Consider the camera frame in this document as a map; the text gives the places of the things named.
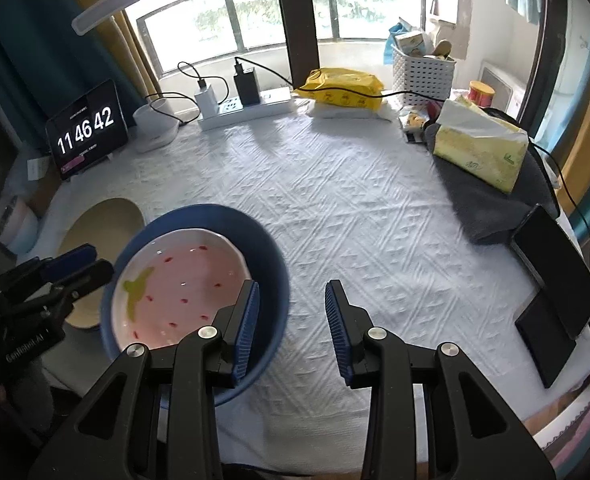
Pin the black smartphone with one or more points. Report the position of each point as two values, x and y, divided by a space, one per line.
557 270

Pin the black tablet with clock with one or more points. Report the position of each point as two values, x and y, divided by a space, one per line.
85 127

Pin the brown rounded item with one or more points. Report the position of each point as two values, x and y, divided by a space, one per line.
442 47

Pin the white plastic basket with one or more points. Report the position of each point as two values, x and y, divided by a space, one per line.
420 75

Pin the white power strip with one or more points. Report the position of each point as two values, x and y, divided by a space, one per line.
270 102

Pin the white soft pack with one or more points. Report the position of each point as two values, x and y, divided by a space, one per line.
350 114

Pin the blue plastic bag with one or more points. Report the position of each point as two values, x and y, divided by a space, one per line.
399 30

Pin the yellow tissue pack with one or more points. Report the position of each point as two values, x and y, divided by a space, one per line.
480 155

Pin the beige carton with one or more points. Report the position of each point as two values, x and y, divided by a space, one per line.
412 42

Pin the orange lidded can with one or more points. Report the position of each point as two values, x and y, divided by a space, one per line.
481 95

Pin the large blue bowl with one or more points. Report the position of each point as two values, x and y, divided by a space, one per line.
255 250

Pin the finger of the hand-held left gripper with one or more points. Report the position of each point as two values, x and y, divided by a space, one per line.
92 272
72 259

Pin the white outdoor appliance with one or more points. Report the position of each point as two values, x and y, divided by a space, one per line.
502 85

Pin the grey cloth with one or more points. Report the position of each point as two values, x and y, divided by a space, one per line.
495 215

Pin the dark blue curtain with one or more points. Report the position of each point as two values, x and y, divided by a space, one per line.
25 60

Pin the black charger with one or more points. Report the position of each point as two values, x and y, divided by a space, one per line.
246 85

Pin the brown cardboard piece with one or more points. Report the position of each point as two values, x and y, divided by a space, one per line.
45 195

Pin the pale yellow bowl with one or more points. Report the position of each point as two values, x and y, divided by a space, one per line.
100 225

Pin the small yellow packet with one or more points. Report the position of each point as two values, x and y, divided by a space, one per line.
415 121

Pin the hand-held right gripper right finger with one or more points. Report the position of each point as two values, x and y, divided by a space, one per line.
336 335

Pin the white textured tablecloth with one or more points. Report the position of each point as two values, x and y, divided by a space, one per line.
350 210

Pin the small white box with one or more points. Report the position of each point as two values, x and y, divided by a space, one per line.
36 169

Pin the pink speckled ceramic bowl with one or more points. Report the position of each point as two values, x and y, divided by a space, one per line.
185 280

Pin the white charger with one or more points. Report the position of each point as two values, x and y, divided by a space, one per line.
205 97

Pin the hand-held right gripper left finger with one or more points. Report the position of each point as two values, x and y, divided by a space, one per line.
247 335

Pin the black power bank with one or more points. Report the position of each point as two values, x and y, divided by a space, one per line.
545 345

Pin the white desk lamp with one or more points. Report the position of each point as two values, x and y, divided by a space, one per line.
105 10

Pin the balcony railing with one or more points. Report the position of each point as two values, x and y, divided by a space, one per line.
232 20

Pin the black window frame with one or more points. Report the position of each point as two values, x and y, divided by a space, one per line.
295 10

